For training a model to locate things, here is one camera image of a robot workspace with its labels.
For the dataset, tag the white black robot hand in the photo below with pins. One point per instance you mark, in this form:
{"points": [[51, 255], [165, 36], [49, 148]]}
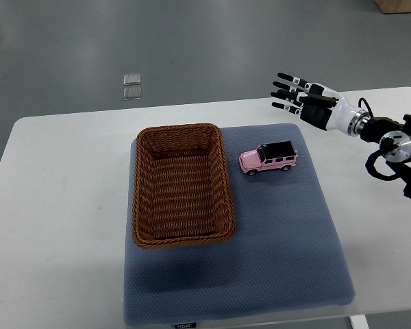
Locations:
{"points": [[326, 109]]}

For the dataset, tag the pink toy car black roof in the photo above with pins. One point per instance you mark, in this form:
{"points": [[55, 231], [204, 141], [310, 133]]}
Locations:
{"points": [[268, 157]]}

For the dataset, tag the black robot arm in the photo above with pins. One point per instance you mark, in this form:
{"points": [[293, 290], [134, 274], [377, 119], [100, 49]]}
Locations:
{"points": [[392, 160]]}

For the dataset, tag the brown wicker basket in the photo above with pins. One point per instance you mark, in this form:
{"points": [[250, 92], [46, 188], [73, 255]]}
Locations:
{"points": [[182, 194]]}

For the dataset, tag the wooden box corner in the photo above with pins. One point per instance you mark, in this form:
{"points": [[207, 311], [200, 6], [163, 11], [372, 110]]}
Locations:
{"points": [[394, 6]]}

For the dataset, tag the lower metal floor plate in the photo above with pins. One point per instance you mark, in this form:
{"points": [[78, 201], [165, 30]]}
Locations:
{"points": [[132, 93]]}

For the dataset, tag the metal floor plate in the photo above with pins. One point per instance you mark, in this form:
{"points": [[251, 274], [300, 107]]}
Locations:
{"points": [[132, 93], [132, 79]]}

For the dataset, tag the blue grey foam mat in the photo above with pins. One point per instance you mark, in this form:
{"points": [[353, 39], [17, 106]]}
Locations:
{"points": [[285, 254]]}

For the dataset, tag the upper metal floor plate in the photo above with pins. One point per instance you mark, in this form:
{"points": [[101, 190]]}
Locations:
{"points": [[132, 79]]}

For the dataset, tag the white table leg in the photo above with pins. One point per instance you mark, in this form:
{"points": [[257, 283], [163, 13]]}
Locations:
{"points": [[359, 322]]}

